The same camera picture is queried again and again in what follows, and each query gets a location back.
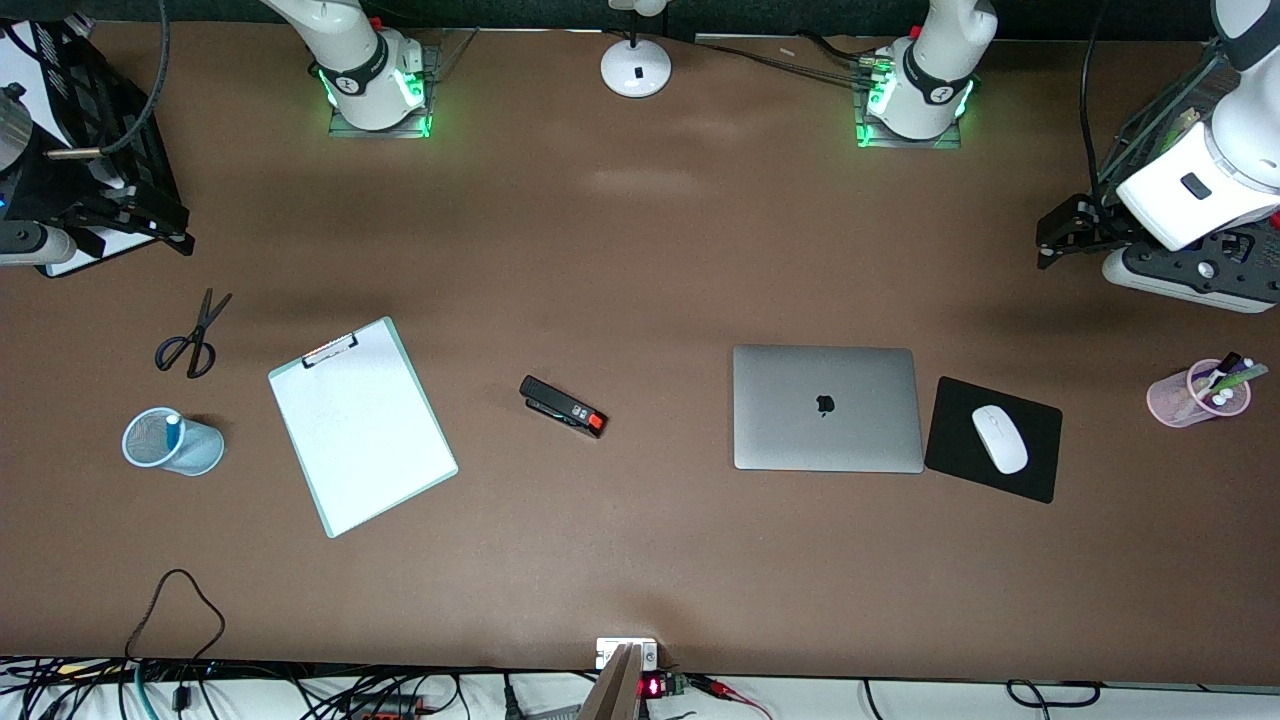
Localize grey mounting post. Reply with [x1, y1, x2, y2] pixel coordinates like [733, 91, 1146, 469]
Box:
[580, 643, 643, 720]

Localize pink translucent pen cup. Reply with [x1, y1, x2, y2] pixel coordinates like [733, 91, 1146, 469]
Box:
[1146, 358, 1253, 429]

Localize black blue-handled scissors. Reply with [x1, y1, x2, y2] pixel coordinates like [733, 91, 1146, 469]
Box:
[154, 288, 234, 380]

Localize black stapler with red tip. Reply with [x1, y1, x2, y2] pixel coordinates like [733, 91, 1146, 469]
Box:
[519, 375, 609, 439]

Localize teal clipboard with metal clip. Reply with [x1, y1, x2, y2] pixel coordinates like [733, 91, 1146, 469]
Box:
[267, 316, 460, 539]

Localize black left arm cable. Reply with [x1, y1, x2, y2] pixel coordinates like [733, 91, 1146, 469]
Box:
[1076, 0, 1103, 196]

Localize white round lamp base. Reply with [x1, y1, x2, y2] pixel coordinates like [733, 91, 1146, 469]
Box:
[600, 0, 673, 99]

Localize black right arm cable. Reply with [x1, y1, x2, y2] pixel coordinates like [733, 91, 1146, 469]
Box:
[98, 0, 171, 159]

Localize thin black cable loop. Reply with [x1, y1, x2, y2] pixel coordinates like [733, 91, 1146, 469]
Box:
[125, 568, 226, 661]

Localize black stacked paper tray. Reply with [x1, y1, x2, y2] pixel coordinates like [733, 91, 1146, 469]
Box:
[0, 15, 193, 279]

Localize white paper in tray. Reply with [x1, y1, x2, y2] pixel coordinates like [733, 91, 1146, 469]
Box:
[45, 225, 166, 279]
[0, 30, 73, 136]

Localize black mouse pad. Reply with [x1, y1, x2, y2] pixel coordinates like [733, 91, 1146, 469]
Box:
[924, 376, 1064, 505]

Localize clear arm base plate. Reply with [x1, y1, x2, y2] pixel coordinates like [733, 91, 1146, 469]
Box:
[326, 28, 479, 139]
[855, 60, 966, 151]

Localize black cable tangle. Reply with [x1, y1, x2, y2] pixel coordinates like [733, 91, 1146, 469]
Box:
[0, 655, 471, 720]

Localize white paper sheet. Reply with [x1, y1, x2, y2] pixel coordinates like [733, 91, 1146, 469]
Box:
[272, 322, 453, 536]

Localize white socket box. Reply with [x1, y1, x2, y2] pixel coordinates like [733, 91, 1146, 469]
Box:
[596, 638, 659, 671]

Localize light blue mesh pen cup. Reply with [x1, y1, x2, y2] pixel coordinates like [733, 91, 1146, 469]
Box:
[122, 407, 226, 477]

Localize silver laptop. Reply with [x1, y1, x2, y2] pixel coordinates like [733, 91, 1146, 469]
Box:
[732, 345, 925, 474]

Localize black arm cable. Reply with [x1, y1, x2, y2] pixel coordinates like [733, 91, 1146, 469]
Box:
[98, 0, 171, 159]
[1076, 0, 1103, 196]

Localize white computer mouse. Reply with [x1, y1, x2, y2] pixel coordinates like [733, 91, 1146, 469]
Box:
[971, 405, 1030, 475]

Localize red wire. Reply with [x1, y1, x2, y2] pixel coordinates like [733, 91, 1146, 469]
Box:
[695, 676, 776, 720]

